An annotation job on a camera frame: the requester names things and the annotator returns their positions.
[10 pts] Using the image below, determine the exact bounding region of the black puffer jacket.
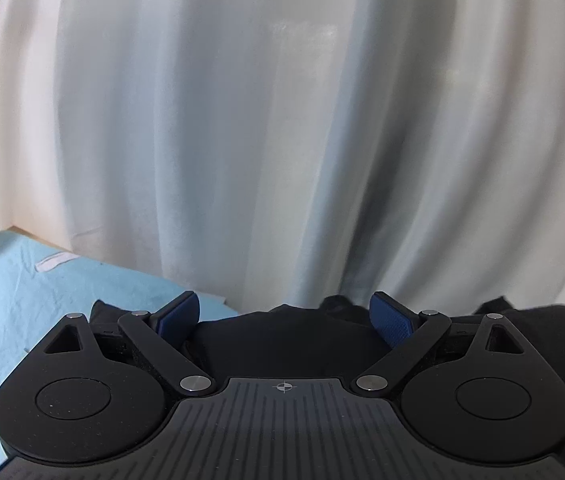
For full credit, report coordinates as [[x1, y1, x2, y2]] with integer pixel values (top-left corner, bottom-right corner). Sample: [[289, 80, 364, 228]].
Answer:
[[90, 295, 565, 411]]

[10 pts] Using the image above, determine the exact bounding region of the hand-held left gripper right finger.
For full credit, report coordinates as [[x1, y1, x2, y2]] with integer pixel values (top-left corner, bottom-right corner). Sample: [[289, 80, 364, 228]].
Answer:
[[353, 291, 525, 398]]

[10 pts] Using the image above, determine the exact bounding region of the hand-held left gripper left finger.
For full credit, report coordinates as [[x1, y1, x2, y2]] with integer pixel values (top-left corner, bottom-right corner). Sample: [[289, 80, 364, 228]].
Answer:
[[41, 292, 217, 397]]

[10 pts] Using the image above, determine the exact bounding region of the light blue printed bed sheet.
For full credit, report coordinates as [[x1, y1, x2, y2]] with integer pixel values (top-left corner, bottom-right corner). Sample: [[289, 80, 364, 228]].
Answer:
[[0, 230, 240, 480]]

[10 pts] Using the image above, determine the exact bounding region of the white curtain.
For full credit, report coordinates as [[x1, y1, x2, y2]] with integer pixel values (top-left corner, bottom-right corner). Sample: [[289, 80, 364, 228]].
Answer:
[[0, 0, 565, 318]]

